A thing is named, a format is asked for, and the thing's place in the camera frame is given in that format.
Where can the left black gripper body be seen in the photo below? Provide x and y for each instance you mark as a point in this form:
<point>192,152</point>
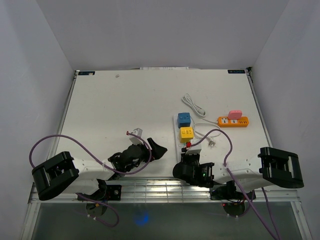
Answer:
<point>144,156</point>

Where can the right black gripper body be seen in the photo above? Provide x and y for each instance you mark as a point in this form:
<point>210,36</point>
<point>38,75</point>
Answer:
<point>190,160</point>

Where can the white multicolour power strip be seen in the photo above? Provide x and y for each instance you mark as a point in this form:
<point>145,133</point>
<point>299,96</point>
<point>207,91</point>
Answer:
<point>178,145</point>

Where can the yellow cube socket adapter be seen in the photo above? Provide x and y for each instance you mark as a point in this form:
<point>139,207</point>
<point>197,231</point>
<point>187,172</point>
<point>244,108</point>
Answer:
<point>186,134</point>

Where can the blue cube socket adapter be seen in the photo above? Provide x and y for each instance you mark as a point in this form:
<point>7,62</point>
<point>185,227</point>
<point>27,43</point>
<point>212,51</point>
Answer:
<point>183,119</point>

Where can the pink plug adapter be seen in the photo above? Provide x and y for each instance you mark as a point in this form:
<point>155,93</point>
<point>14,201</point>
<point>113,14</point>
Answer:
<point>234,114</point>

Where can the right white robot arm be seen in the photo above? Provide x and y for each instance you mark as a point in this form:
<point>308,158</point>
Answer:
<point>271,167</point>

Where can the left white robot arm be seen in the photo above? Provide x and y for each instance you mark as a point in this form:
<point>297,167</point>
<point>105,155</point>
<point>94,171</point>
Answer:
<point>64,173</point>

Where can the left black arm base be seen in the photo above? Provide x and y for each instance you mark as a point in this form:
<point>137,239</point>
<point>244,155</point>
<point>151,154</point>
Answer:
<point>106,193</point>

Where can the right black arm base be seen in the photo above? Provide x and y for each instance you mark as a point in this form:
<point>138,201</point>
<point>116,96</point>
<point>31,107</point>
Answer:
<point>227,192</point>

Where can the orange power strip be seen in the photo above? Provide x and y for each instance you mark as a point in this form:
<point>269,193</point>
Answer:
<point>224,122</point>

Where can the left blue corner label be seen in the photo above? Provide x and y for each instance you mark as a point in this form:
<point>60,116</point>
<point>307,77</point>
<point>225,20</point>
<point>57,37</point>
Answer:
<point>86,73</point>

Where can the blue corner label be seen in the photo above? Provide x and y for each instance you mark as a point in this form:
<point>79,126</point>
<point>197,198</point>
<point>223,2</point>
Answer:
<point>86,73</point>
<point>236,71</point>

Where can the right blue corner label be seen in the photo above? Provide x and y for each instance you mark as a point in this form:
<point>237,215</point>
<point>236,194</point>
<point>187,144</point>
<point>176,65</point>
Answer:
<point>236,71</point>

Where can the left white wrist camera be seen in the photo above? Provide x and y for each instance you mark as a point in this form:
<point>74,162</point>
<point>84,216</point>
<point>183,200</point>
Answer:
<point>135,136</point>

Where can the aluminium rail frame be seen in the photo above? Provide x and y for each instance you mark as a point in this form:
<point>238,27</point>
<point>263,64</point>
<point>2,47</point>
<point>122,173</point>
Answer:
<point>143,191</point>

